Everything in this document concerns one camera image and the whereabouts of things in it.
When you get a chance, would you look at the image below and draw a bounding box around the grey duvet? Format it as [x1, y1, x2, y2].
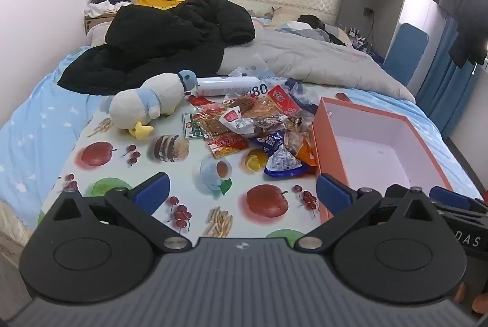
[221, 20, 416, 102]

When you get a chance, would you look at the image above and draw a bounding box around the blue chair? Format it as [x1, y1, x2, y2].
[382, 23, 429, 87]

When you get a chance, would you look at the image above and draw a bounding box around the pile of mixed snacks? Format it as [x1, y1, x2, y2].
[221, 94, 319, 167]

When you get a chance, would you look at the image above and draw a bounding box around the yellow cloth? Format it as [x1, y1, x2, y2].
[136, 0, 184, 9]

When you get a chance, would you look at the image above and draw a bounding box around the orange cardboard box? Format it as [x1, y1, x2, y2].
[312, 97, 454, 225]

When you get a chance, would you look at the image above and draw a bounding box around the black down jacket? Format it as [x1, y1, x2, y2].
[57, 0, 256, 96]

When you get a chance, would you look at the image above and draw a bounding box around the brown cardboard carton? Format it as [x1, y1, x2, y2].
[84, 12, 115, 36]

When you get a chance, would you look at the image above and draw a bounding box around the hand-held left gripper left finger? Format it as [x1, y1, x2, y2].
[40, 172, 193, 251]

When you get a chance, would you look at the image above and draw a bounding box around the white plush duck toy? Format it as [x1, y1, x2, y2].
[109, 70, 199, 141]

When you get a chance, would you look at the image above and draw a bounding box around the red yellow snack packet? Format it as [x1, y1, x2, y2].
[208, 134, 250, 159]

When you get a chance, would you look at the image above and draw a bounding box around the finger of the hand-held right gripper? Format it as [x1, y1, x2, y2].
[430, 186, 488, 215]

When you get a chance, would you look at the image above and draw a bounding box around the white cylindrical tube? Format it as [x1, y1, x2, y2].
[196, 76, 267, 97]

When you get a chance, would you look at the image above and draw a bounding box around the green edged spicy strip packet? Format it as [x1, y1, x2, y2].
[182, 113, 229, 140]

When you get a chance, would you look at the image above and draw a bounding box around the blue white snack packet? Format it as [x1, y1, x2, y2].
[264, 145, 310, 179]

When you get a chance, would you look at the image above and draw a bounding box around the blue print plastic bag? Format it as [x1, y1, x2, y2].
[284, 78, 321, 116]

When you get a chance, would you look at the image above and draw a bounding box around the hanging black jacket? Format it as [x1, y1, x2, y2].
[448, 0, 488, 69]

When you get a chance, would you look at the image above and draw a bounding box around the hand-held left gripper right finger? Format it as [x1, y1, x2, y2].
[295, 174, 447, 251]

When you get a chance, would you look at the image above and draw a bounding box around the fruit print tablecloth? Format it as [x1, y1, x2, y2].
[38, 77, 420, 240]

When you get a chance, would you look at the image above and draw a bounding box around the clear plastic bag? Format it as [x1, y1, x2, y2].
[228, 53, 269, 79]

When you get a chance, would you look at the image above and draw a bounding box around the pile of folded clothes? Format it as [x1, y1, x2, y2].
[274, 14, 353, 45]

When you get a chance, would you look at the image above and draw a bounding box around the row of small bottles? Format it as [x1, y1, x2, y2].
[345, 27, 368, 47]

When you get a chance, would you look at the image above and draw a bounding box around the blue curtain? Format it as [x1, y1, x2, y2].
[415, 14, 481, 139]

